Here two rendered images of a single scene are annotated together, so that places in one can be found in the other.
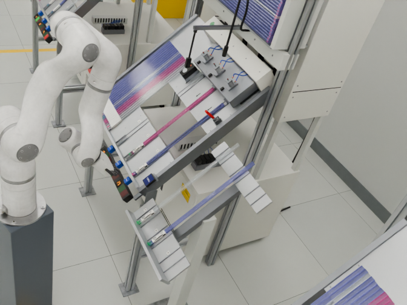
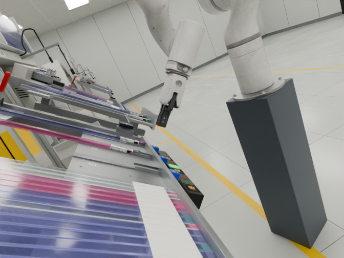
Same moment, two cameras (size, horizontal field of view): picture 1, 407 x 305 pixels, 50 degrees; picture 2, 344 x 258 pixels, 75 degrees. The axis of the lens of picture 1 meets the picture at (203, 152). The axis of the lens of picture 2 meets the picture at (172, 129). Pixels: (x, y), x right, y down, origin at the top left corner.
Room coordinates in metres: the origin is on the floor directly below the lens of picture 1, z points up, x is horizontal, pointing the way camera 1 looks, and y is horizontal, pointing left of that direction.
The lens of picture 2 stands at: (1.97, 0.69, 0.95)
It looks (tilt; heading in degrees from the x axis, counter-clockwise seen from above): 17 degrees down; 208
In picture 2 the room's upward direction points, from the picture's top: 24 degrees counter-clockwise
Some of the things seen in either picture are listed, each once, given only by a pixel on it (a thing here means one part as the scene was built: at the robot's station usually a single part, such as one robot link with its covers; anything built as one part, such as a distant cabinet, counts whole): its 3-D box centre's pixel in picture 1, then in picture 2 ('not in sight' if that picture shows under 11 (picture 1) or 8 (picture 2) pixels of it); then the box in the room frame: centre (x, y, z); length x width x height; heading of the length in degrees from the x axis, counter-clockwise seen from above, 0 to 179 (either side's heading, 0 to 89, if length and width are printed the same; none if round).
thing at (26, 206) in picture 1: (19, 190); (250, 67); (1.08, 0.62, 0.79); 0.19 x 0.19 x 0.18
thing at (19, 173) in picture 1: (13, 141); (239, 3); (1.10, 0.64, 1.00); 0.19 x 0.12 x 0.24; 47
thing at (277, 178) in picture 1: (207, 178); not in sight; (1.99, -0.07, 0.31); 0.70 x 0.65 x 0.62; 39
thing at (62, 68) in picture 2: not in sight; (79, 93); (-1.91, -3.19, 0.95); 1.36 x 0.82 x 1.90; 129
